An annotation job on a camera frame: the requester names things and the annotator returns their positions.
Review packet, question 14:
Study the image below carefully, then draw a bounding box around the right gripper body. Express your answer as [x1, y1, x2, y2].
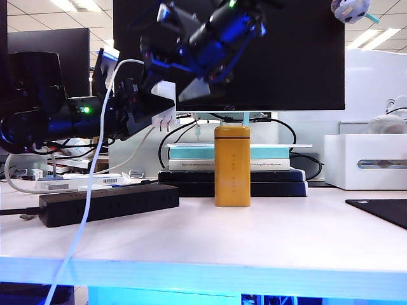
[140, 25, 220, 80]

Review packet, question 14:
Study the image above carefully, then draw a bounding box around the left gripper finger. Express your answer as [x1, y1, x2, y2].
[126, 95, 177, 136]

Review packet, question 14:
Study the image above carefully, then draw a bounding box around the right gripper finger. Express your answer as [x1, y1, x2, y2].
[176, 79, 211, 103]
[141, 62, 191, 93]

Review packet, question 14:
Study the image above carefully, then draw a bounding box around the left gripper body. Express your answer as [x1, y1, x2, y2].
[109, 79, 144, 136]

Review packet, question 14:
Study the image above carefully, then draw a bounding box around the white 65W wall charger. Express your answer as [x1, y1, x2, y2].
[151, 80, 177, 132]

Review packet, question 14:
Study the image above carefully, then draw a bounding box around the white charger cable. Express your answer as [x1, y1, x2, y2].
[44, 58, 146, 305]

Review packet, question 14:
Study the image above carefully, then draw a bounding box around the white desk divider panel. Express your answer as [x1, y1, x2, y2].
[107, 138, 217, 175]

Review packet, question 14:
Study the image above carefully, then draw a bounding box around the black computer monitor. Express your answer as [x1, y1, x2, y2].
[0, 0, 8, 55]
[6, 27, 91, 98]

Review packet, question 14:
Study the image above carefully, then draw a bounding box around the brown wooden shelf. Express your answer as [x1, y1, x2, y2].
[93, 139, 109, 174]

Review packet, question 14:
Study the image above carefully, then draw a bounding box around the teal book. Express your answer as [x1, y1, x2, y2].
[167, 147, 291, 161]

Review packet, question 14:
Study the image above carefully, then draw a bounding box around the white book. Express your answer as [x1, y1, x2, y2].
[167, 159, 291, 172]

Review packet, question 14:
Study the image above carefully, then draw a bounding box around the stack of books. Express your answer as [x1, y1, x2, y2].
[46, 155, 93, 170]

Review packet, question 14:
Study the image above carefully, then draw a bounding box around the white blue carton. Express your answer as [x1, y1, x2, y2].
[35, 173, 125, 193]

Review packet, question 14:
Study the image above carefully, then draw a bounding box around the black flat box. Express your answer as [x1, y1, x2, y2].
[165, 181, 308, 198]
[158, 168, 306, 184]

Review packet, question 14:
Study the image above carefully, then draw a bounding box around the yellow rectangular tin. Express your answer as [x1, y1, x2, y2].
[215, 125, 252, 208]

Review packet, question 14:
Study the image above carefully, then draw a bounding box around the black power strip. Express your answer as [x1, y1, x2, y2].
[38, 184, 181, 228]

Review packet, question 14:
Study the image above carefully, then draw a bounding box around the black AOC monitor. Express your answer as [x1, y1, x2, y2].
[113, 0, 346, 112]

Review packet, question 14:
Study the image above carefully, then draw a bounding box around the grey storage box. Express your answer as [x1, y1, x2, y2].
[339, 121, 373, 136]

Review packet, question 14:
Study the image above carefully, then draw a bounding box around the white tissue box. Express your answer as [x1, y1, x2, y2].
[323, 133, 407, 191]

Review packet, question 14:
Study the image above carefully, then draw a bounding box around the white plush toy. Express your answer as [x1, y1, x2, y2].
[330, 0, 382, 25]

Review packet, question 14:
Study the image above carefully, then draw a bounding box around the dark blue cabinet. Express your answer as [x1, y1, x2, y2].
[0, 281, 76, 305]

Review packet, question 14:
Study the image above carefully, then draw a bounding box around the black mouse pad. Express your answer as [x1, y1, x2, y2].
[345, 199, 407, 231]

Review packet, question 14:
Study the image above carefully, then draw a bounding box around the white monitor cable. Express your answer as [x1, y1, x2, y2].
[62, 112, 195, 178]

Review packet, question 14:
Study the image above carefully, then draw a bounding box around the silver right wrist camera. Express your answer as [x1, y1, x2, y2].
[156, 2, 181, 26]

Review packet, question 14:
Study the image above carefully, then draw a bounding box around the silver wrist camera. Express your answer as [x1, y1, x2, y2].
[91, 47, 121, 96]
[156, 2, 181, 26]

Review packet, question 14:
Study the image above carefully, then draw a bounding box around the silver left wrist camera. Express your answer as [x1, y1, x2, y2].
[91, 47, 121, 96]

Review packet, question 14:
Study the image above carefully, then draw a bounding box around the black cable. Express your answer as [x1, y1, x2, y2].
[252, 117, 325, 188]
[158, 120, 198, 169]

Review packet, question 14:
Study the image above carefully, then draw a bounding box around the grey looped cable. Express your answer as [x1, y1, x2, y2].
[3, 154, 59, 194]

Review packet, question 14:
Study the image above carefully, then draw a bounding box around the black power strip cord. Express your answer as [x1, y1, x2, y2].
[0, 205, 42, 218]

